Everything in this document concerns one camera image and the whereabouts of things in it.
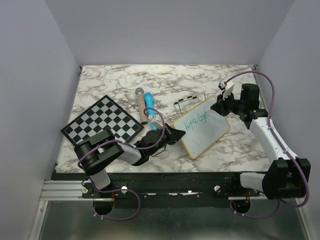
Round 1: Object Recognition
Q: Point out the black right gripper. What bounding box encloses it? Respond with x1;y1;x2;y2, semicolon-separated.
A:
211;90;246;117

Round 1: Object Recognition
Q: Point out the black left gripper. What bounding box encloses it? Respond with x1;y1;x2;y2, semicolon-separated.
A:
147;123;186;157

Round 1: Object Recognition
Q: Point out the yellow framed whiteboard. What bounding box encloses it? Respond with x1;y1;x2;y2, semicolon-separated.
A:
173;95;231;160

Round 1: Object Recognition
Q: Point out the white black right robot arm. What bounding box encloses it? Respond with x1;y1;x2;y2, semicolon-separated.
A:
210;82;311;200

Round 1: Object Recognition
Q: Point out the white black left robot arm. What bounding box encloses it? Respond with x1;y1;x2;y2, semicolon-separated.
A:
74;124;186;198

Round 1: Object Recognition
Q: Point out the blue toy microphone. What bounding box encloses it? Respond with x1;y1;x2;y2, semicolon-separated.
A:
144;92;155;116

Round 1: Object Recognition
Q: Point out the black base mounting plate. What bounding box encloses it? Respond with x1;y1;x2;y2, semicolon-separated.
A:
51;172;264;209

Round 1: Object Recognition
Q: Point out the black white chessboard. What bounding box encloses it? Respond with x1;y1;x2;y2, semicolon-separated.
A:
60;95;144;146

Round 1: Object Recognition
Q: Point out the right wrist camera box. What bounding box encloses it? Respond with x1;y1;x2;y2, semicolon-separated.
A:
218;80;234;100

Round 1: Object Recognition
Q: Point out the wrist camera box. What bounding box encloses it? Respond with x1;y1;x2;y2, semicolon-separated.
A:
218;80;234;100
148;113;163;130

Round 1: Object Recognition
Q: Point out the metal wire whiteboard stand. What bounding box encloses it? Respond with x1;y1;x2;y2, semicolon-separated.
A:
173;92;207;116

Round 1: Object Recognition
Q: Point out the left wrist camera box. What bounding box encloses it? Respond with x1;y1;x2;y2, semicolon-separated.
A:
148;113;163;130

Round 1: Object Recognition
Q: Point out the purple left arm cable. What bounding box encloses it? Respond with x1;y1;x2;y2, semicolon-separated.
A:
76;107;166;221

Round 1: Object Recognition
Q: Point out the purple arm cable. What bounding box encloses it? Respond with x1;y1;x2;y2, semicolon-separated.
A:
76;107;166;221
223;70;311;218

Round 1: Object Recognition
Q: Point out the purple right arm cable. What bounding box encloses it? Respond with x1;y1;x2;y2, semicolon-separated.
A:
223;70;311;218

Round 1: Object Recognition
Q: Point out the aluminium frame rail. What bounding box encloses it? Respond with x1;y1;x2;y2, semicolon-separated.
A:
30;180;308;240

